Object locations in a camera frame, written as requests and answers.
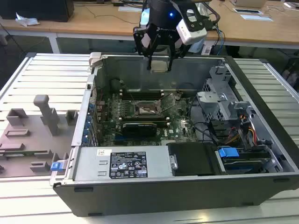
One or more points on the grey case release latch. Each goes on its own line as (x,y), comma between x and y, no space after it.
(95,59)

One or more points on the black open PC case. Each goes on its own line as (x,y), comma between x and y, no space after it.
(163,198)

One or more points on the grey parts rack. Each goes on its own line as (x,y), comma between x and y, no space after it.
(35,140)

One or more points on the black computer box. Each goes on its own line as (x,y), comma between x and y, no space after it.
(35,9)

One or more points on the black graphics card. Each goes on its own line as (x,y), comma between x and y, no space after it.
(140,129)

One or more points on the CPU socket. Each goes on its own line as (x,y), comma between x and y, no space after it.
(144,109)

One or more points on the green motherboard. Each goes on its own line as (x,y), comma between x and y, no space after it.
(180,121)

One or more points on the silver square CPU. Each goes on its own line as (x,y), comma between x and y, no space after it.
(160,67)

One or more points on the metal disk bay cage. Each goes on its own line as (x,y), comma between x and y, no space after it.
(210,102)

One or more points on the green RAM stick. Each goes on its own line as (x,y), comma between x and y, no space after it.
(30,153)

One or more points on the wooden desk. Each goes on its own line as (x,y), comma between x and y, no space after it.
(93,23)

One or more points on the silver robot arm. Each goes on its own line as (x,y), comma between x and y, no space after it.
(196,46)

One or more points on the silver power supply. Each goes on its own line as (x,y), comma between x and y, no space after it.
(91,163)

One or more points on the white paper sheet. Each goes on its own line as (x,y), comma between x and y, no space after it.
(257,18)

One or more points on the blue disk carrier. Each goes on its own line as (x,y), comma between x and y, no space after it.
(227,152)

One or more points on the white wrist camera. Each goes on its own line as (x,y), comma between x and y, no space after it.
(190,31)

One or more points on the white power adapter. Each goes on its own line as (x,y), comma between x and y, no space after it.
(206,49)

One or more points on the blue case latch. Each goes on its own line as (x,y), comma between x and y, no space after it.
(56,166)

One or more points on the crumpled white paper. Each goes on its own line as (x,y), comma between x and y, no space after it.
(26,19)

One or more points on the black RAM slot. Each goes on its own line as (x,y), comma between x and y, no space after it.
(142,95)
(142,121)

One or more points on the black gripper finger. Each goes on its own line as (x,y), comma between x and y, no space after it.
(141,42)
(178,49)

